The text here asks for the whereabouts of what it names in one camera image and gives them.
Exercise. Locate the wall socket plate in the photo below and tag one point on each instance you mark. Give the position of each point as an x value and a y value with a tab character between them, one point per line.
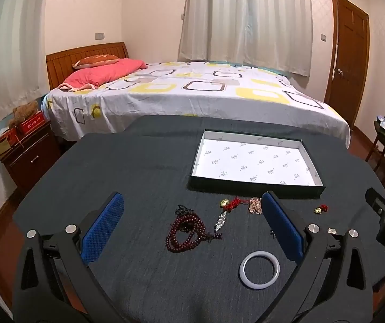
100	36

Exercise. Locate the pearl flower brooch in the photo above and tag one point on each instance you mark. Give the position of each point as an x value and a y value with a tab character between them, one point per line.
332	231

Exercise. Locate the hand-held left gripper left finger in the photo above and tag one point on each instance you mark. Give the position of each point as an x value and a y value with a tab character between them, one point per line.
101	228

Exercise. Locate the shallow white-lined box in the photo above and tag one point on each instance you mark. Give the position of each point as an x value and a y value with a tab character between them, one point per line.
256	165

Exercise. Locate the wooden nightstand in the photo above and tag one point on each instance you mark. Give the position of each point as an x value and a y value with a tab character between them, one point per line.
31	161

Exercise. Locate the red gift box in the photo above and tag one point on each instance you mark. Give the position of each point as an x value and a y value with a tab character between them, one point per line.
33	124

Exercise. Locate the wall light switch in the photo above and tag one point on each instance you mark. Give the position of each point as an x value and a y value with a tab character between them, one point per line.
323	37

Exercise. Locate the white bangle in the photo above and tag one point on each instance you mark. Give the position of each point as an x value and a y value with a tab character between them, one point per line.
241	271

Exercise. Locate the brown teddy bear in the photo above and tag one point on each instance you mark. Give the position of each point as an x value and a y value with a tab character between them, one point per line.
22	111

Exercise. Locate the wooden headboard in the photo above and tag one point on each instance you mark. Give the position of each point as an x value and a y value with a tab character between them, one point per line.
61	62

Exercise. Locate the wooden door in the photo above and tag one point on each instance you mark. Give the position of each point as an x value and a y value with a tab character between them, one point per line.
347	57

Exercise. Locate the pink pillow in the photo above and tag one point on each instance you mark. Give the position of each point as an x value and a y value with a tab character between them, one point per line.
101	74

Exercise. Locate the white lace curtain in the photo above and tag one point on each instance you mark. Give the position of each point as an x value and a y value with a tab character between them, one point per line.
11	57

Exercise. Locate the orange cushion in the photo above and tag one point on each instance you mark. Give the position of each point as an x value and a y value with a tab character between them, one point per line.
93	60

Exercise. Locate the small red gold charm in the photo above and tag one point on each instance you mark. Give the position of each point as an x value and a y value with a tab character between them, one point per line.
318	210

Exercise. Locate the bed with patterned sheet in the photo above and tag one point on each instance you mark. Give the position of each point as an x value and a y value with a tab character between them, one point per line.
212	101

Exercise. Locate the stack of flat boxes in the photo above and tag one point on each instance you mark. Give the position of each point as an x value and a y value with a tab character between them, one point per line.
6	143

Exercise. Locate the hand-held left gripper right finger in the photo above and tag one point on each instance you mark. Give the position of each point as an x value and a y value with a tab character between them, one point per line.
283	225

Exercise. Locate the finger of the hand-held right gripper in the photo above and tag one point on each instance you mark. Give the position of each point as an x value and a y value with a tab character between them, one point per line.
379	205

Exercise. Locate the white window curtain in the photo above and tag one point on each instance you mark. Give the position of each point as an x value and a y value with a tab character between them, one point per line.
246	16

